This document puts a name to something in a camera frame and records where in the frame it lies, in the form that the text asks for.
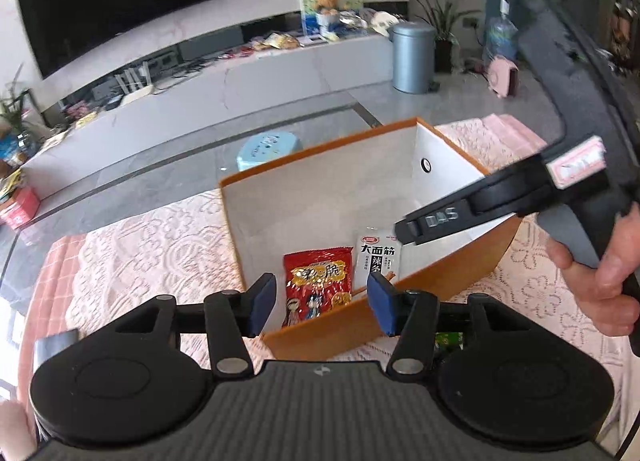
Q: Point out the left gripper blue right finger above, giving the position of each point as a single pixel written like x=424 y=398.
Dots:
x=409 y=315

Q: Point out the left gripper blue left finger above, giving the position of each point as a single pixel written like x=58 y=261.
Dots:
x=230 y=316

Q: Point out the white green noodle snack packet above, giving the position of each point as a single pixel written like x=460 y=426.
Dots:
x=377 y=251

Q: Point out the red long snack packet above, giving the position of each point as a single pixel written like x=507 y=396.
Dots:
x=316 y=281

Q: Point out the small green yellow candy packet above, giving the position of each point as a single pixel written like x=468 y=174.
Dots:
x=446 y=340

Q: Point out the right human hand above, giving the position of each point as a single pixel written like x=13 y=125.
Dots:
x=599 y=292

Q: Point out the orange cardboard box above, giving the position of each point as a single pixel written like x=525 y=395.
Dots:
x=327 y=196

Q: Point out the pink small heater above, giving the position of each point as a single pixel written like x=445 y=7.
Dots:
x=502 y=77

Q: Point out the light blue stool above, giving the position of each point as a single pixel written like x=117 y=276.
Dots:
x=265 y=147

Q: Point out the blue water bottle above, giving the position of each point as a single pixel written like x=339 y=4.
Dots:
x=501 y=35

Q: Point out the dark grey side cabinet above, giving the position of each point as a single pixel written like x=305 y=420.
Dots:
x=613 y=27

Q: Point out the tall leafy floor plant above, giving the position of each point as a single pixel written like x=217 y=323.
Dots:
x=443 y=15

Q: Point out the white tv cabinet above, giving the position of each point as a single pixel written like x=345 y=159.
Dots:
x=220 y=93

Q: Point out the grey metal trash bin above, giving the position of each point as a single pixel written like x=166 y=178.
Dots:
x=413 y=56

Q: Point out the white router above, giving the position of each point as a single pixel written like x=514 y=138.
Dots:
x=135 y=82

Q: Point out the pink storage box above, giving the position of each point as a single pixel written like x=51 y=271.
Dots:
x=20 y=208

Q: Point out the snack pile on cabinet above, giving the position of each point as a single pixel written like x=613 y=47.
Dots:
x=275 y=41

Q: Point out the teddy bear gift set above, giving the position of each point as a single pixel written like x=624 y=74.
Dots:
x=318 y=17

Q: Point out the potted green plant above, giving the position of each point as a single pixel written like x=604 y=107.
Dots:
x=12 y=109

